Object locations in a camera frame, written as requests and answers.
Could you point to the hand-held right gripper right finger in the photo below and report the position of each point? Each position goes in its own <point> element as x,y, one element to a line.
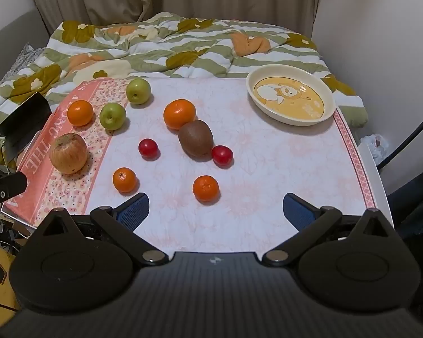
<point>298,212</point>

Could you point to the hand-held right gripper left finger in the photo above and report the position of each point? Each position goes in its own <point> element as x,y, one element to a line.
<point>135,212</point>

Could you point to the small orange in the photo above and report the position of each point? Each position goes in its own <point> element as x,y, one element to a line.
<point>206,188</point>
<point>124,180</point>

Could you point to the small red fruit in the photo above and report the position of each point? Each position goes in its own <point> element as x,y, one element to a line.
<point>148,148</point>
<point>222,156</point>

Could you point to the red yellow apple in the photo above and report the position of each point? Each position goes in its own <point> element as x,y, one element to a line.
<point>68,153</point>

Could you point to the brown kiwi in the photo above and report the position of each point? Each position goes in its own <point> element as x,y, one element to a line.
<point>195,138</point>

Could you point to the green apple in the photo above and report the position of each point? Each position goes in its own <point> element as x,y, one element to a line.
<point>112,116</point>
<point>138,91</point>

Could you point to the large orange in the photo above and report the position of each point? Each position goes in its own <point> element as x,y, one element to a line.
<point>179,113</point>

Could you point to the cream cartoon print plate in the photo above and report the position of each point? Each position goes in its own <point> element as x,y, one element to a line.
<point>290,95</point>

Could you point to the pink floral tablecloth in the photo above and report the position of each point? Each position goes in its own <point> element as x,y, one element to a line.
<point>268,169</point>

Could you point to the white table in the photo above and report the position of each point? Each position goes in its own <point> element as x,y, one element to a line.
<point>372,176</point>

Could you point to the white plastic bag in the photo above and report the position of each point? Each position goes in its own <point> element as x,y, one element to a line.
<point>377,144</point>

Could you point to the medium orange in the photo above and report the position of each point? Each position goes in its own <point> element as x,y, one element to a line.
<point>80,113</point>

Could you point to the dark cloth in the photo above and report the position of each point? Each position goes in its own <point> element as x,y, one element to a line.
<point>416,204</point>

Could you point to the black flat tablet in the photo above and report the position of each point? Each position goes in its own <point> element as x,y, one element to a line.
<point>21,119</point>

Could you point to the yellow wooden object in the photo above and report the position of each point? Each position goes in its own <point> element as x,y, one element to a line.
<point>1,292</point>

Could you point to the green floral striped quilt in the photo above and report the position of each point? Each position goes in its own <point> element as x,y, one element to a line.
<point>197,52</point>

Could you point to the grey patterned cloth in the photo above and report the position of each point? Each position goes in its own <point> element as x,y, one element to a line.
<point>26,54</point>

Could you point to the grey padded headboard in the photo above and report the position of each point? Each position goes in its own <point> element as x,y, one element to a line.
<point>10,38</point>

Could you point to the black clamp mount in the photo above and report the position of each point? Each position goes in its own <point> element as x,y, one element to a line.
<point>5,186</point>

